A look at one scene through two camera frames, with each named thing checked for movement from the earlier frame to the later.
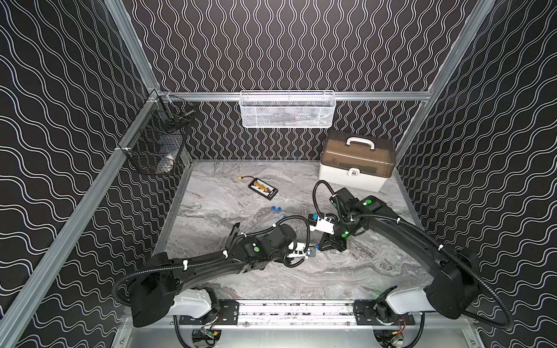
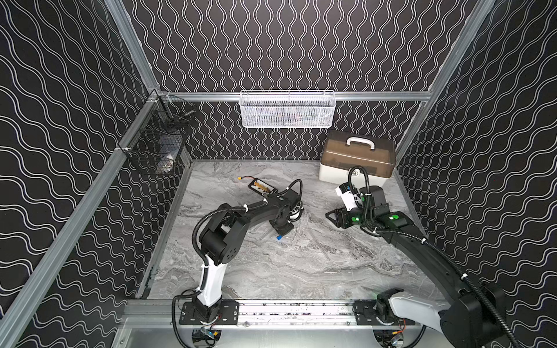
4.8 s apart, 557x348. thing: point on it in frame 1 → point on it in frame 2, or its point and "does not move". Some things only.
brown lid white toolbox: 354,161 does not move
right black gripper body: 341,231 → 355,217
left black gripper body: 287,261 → 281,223
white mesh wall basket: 287,109 does not move
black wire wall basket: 154,142 does not move
